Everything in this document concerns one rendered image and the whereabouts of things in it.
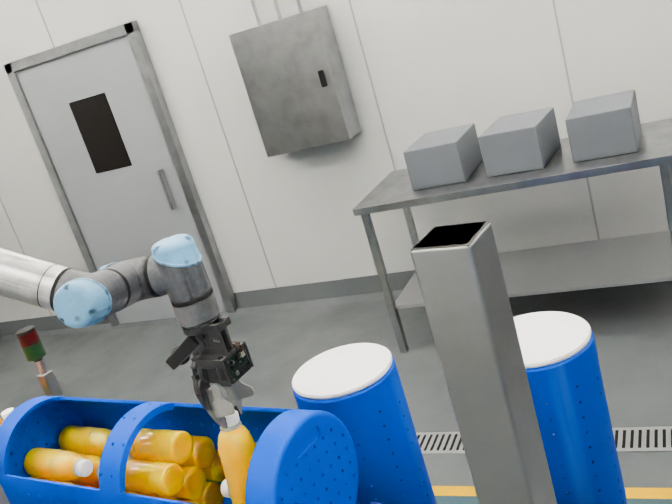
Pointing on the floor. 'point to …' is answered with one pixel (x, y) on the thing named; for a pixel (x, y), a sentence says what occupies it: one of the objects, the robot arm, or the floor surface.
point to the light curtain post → (483, 363)
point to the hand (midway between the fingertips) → (228, 415)
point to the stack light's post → (50, 384)
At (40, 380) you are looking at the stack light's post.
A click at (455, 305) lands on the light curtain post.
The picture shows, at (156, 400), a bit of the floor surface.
